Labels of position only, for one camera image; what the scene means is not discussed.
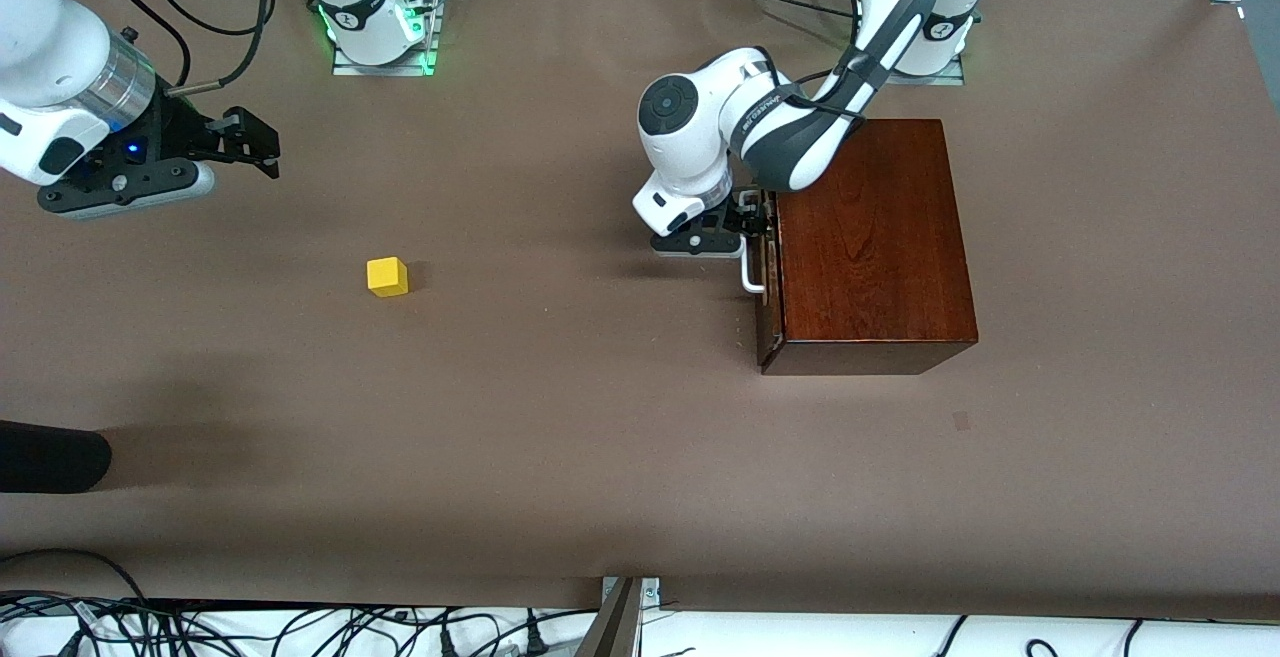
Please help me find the wooden drawer with white handle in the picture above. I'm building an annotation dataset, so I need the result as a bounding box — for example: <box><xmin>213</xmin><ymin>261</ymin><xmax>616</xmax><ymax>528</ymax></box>
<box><xmin>739</xmin><ymin>187</ymin><xmax>787</xmax><ymax>340</ymax></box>

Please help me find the yellow wooden block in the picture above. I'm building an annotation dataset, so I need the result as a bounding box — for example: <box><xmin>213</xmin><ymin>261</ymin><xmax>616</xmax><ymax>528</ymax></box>
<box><xmin>366</xmin><ymin>256</ymin><xmax>410</xmax><ymax>299</ymax></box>

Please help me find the dark brown wooden cabinet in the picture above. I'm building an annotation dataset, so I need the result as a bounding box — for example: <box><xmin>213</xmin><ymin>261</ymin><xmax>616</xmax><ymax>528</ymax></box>
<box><xmin>757</xmin><ymin>118</ymin><xmax>980</xmax><ymax>377</ymax></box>

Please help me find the black cylindrical object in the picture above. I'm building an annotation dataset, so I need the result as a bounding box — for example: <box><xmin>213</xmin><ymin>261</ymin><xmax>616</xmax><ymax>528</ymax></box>
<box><xmin>0</xmin><ymin>419</ymin><xmax>113</xmax><ymax>495</ymax></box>

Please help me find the dark wooden strut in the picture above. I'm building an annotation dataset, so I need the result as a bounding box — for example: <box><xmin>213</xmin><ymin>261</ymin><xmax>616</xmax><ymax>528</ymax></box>
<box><xmin>573</xmin><ymin>577</ymin><xmax>643</xmax><ymax>657</ymax></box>

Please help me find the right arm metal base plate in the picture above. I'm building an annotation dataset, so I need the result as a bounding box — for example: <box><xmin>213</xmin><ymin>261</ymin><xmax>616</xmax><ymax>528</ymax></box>
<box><xmin>331</xmin><ymin>0</ymin><xmax>440</xmax><ymax>77</ymax></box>

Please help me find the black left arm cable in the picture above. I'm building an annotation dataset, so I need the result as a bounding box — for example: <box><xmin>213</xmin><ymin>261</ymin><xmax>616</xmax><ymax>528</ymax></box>
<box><xmin>745</xmin><ymin>0</ymin><xmax>883</xmax><ymax>128</ymax></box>

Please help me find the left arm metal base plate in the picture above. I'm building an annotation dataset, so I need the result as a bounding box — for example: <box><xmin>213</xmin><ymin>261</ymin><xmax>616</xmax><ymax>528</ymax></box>
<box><xmin>884</xmin><ymin>62</ymin><xmax>968</xmax><ymax>87</ymax></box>

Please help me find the small metal bracket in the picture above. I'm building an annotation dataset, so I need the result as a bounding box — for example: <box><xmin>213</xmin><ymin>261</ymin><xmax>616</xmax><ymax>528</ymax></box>
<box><xmin>600</xmin><ymin>576</ymin><xmax>662</xmax><ymax>607</ymax></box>

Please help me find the black looped cable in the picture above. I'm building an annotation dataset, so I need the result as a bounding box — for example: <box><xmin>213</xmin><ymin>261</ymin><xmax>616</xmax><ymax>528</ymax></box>
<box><xmin>0</xmin><ymin>548</ymin><xmax>152</xmax><ymax>607</ymax></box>

